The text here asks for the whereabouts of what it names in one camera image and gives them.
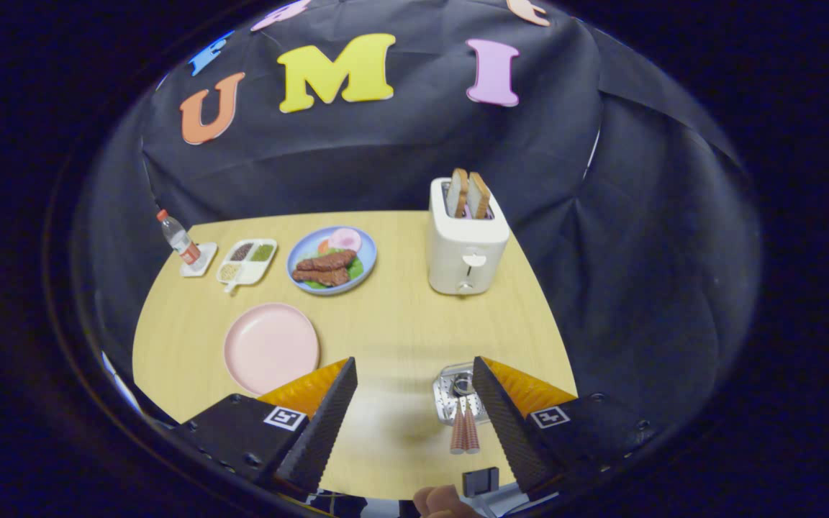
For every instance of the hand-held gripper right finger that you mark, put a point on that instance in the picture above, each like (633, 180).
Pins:
(504, 424)

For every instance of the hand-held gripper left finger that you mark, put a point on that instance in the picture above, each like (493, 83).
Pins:
(324, 432)

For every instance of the pink plate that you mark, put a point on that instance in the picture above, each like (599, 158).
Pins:
(270, 349)

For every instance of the brown meat strip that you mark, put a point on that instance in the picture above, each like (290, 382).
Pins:
(321, 276)
(328, 260)

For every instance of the green lettuce leaf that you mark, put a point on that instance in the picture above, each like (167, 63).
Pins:
(355, 270)

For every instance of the white divided bean tray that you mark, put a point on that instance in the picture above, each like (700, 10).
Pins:
(250, 270)

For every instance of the white toaster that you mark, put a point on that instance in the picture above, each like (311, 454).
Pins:
(465, 248)

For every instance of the blue plate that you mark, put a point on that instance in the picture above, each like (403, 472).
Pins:
(303, 248)

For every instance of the pink ham slice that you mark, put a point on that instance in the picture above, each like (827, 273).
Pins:
(345, 239)

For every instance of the white square coaster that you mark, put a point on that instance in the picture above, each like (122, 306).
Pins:
(207, 260)

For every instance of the clear water bottle red cap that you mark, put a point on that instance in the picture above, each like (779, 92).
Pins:
(178, 237)

